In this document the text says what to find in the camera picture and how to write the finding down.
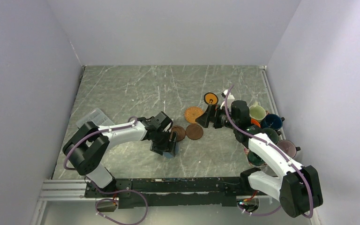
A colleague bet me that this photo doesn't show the orange glossy mug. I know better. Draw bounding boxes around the orange glossy mug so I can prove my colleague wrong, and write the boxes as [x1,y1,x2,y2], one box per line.
[251,119,261,127]

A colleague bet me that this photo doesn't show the dark teal mug lower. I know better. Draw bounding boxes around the dark teal mug lower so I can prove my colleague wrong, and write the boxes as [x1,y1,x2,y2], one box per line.
[247,151,265,166]

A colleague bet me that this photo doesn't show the navy blue mug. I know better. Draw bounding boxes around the navy blue mug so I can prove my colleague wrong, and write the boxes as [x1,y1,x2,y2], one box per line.
[260,113,285,131]

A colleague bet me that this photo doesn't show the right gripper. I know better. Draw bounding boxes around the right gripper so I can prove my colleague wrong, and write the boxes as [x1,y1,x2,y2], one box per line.
[195,104,238,130]

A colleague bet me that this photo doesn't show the clear plastic screw box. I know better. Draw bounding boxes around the clear plastic screw box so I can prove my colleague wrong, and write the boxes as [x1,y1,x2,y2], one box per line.
[76,108,115,128]

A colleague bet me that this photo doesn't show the pink mauve mug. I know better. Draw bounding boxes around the pink mauve mug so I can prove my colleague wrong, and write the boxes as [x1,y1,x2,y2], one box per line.
[277,140,301,158]

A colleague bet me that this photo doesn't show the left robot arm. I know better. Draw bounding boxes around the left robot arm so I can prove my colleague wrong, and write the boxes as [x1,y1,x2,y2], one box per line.
[62,111,178,197]

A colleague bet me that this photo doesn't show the orange black cup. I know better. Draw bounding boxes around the orange black cup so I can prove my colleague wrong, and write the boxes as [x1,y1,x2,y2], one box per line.
[203,92,218,105]

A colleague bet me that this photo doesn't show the dark wooden coaster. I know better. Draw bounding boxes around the dark wooden coaster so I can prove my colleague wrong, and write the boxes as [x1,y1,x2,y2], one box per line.
[185,124,203,140]
[170,125,186,142]

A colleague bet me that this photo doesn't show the dark green mug upper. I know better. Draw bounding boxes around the dark green mug upper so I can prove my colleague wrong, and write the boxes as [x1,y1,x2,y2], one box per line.
[262,127,282,144]

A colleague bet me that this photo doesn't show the cream green mug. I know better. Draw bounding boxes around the cream green mug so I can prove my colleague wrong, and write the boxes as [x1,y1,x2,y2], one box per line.
[249,101,267,122]

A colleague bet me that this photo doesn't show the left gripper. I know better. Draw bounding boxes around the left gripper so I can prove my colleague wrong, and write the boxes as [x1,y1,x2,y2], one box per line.
[150,129,177,157]

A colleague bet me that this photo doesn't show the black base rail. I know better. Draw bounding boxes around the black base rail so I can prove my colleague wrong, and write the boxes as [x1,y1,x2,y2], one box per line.
[84,177,263,209]

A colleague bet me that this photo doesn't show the woven orange coaster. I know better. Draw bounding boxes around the woven orange coaster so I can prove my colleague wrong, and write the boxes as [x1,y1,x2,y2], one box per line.
[184,106,204,124]

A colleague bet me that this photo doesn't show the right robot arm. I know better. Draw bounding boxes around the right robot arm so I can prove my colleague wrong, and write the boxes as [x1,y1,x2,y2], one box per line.
[196,99,323,218]

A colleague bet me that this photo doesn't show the blue round coaster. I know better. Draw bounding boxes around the blue round coaster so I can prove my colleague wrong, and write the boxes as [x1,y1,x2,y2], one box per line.
[163,143,180,158]

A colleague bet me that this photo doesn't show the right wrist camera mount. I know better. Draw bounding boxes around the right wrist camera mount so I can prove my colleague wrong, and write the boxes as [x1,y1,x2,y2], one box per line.
[220,90,235,110]

